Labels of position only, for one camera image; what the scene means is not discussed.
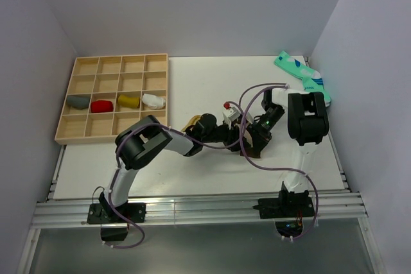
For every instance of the aluminium mounting rail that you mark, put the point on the aluminium mounting rail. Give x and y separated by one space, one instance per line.
193 210

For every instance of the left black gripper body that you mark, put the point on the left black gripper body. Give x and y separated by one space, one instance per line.
222 135

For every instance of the white rolled sock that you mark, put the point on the white rolled sock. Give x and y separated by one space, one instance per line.
153 102

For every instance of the wooden compartment tray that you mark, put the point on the wooden compartment tray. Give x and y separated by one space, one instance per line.
105 78

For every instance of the cream and brown striped sock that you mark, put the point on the cream and brown striped sock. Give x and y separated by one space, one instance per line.
247 142

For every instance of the red rolled sock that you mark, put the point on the red rolled sock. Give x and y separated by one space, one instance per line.
101 106

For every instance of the teal patterned sock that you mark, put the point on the teal patterned sock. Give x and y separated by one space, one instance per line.
311 79

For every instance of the mustard yellow sock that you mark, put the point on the mustard yellow sock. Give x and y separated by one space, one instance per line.
191 122
128 102

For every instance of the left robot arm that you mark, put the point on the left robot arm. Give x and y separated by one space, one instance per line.
137 146

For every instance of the grey rolled sock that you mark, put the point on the grey rolled sock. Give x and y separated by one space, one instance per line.
78 102

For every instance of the mustard yellow rolled sock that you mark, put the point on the mustard yellow rolled sock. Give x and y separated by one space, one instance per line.
128 102

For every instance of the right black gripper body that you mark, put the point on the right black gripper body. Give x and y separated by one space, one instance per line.
262 129

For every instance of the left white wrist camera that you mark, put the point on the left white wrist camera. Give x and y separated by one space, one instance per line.
231 113

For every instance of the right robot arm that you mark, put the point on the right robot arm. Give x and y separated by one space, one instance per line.
307 125

